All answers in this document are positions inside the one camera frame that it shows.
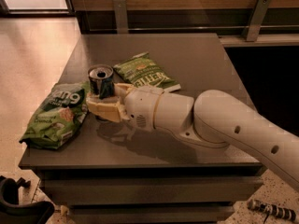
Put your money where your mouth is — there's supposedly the left metal bracket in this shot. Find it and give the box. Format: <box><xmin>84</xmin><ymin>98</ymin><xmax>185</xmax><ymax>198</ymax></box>
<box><xmin>113</xmin><ymin>0</ymin><xmax>129</xmax><ymax>34</ymax></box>

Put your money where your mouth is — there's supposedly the metal bracket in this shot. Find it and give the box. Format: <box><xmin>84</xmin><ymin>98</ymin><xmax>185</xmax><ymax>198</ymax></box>
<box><xmin>113</xmin><ymin>0</ymin><xmax>129</xmax><ymax>34</ymax></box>
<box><xmin>242</xmin><ymin>0</ymin><xmax>272</xmax><ymax>42</ymax></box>

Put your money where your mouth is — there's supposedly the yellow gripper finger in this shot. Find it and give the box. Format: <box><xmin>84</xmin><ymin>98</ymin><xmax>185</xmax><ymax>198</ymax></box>
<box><xmin>86</xmin><ymin>92</ymin><xmax>129</xmax><ymax>122</ymax></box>
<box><xmin>114</xmin><ymin>83</ymin><xmax>135</xmax><ymax>98</ymax></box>

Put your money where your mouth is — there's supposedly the green Kettle chip bag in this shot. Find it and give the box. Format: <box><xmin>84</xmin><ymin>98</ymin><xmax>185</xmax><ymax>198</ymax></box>
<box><xmin>113</xmin><ymin>52</ymin><xmax>181</xmax><ymax>92</ymax></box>

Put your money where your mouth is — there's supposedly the green rice chip bag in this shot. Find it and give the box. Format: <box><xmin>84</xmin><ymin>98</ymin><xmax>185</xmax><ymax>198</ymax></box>
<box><xmin>20</xmin><ymin>81</ymin><xmax>90</xmax><ymax>149</ymax></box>

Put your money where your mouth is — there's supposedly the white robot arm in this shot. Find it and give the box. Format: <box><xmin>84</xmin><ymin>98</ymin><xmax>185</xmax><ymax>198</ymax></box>
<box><xmin>86</xmin><ymin>83</ymin><xmax>299</xmax><ymax>189</ymax></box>

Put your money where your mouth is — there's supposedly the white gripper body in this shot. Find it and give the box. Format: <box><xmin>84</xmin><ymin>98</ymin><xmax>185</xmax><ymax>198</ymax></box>
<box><xmin>124</xmin><ymin>86</ymin><xmax>164</xmax><ymax>132</ymax></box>

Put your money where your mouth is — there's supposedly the black white striped tool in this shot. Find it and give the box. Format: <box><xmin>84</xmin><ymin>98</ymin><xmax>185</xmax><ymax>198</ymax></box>
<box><xmin>247</xmin><ymin>199</ymin><xmax>299</xmax><ymax>223</ymax></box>

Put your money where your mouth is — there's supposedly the grey drawer cabinet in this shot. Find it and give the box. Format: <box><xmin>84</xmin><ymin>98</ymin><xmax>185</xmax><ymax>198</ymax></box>
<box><xmin>20</xmin><ymin>34</ymin><xmax>265</xmax><ymax>224</ymax></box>

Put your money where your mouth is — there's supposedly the black chair base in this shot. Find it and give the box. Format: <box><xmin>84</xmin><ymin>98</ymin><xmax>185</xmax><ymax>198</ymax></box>
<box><xmin>0</xmin><ymin>175</ymin><xmax>54</xmax><ymax>224</ymax></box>

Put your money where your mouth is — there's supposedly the right metal bracket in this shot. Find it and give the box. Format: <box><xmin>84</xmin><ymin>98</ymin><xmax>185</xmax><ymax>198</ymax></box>
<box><xmin>242</xmin><ymin>0</ymin><xmax>272</xmax><ymax>42</ymax></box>

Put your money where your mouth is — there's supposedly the redbull can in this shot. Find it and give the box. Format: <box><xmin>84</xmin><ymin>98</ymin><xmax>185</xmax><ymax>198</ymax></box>
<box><xmin>88</xmin><ymin>64</ymin><xmax>114</xmax><ymax>99</ymax></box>

